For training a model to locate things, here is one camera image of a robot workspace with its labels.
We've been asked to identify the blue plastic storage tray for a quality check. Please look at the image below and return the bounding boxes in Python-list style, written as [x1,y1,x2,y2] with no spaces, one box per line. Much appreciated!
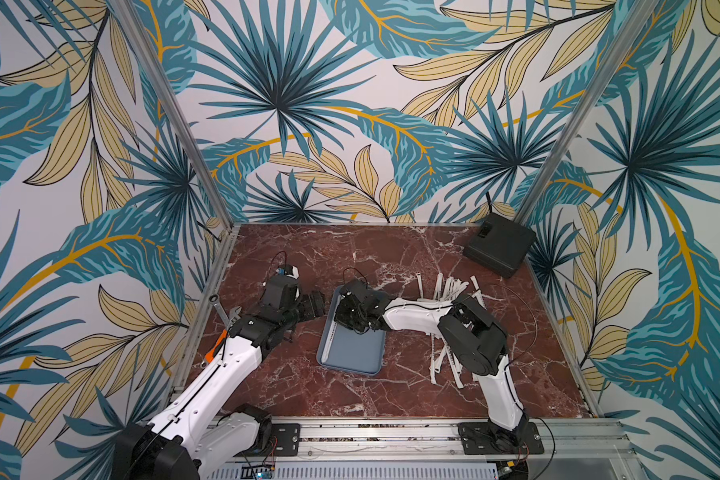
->
[316,288,386,376]

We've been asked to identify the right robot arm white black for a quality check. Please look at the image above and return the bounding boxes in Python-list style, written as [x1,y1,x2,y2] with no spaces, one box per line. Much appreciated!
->
[334,280,528,434]

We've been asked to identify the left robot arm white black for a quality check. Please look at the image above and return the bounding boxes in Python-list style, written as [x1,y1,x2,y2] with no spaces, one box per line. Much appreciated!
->
[110,270,325,479]

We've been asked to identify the black box with antenna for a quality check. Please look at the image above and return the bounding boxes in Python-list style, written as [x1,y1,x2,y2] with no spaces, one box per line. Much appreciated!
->
[463,192,537,279]

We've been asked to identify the white wrapped straw far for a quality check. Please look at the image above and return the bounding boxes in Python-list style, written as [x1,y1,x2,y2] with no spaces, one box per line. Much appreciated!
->
[416,273,424,299]

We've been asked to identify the green circuit board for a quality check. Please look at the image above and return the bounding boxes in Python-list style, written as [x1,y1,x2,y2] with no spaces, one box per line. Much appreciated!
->
[239,465,275,480]

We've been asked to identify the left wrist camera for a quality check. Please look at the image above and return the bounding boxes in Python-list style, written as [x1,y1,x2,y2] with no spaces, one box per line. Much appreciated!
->
[276,264,299,279]

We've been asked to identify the orange handled adjustable wrench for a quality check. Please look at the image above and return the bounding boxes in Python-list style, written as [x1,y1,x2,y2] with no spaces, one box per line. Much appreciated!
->
[201,294,242,368]

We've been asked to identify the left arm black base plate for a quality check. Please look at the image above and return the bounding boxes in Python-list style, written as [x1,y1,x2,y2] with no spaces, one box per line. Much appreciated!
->
[238,423,301,458]

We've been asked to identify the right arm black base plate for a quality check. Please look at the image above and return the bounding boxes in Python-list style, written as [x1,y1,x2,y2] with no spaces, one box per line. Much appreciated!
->
[457,422,545,457]

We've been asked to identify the aluminium front rail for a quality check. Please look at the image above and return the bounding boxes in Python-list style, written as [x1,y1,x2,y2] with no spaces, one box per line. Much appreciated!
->
[173,416,649,480]

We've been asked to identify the left aluminium frame post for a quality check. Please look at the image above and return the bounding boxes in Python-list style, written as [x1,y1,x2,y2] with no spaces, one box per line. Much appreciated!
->
[110,0,234,231]

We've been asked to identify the aluminium frame post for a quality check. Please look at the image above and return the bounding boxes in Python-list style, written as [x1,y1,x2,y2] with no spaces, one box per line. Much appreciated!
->
[110,0,234,231]
[514,0,658,226]

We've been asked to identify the right aluminium frame post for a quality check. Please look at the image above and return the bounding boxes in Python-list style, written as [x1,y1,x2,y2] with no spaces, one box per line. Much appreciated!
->
[514,0,658,226]

